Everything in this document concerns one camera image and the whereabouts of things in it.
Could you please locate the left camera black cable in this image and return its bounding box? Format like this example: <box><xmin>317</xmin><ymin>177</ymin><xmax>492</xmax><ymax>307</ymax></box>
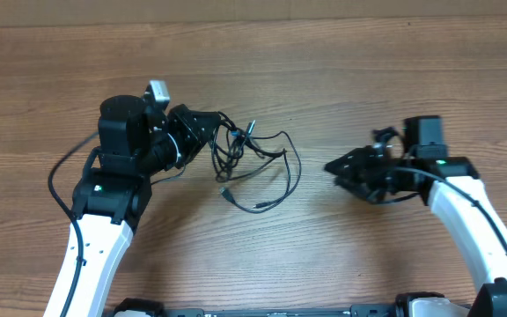
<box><xmin>47</xmin><ymin>129</ymin><xmax>105</xmax><ymax>317</ymax></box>

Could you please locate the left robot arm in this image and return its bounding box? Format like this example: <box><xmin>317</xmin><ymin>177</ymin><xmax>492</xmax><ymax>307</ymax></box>
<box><xmin>44</xmin><ymin>94</ymin><xmax>222</xmax><ymax>316</ymax></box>

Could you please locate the right camera black cable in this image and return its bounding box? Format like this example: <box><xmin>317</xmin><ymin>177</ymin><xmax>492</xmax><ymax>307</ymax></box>
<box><xmin>365</xmin><ymin>131</ymin><xmax>507</xmax><ymax>300</ymax></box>

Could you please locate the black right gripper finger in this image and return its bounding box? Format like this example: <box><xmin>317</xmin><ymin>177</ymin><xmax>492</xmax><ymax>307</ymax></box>
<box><xmin>334</xmin><ymin>176</ymin><xmax>376</xmax><ymax>203</ymax></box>
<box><xmin>324</xmin><ymin>145</ymin><xmax>377</xmax><ymax>174</ymax></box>

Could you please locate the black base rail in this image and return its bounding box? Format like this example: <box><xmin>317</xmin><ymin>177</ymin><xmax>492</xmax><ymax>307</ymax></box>
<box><xmin>103</xmin><ymin>292</ymin><xmax>471</xmax><ymax>317</ymax></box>

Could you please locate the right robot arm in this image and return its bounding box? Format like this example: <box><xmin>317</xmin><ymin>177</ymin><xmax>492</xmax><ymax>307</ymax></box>
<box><xmin>324</xmin><ymin>115</ymin><xmax>507</xmax><ymax>316</ymax></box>

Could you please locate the black USB cable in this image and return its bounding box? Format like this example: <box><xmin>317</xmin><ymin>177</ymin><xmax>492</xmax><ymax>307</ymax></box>
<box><xmin>208</xmin><ymin>110</ymin><xmax>303</xmax><ymax>216</ymax></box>

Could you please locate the camera black cable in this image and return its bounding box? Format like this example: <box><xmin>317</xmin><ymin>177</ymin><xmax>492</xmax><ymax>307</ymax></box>
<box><xmin>47</xmin><ymin>129</ymin><xmax>105</xmax><ymax>317</ymax></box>
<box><xmin>365</xmin><ymin>131</ymin><xmax>507</xmax><ymax>300</ymax></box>

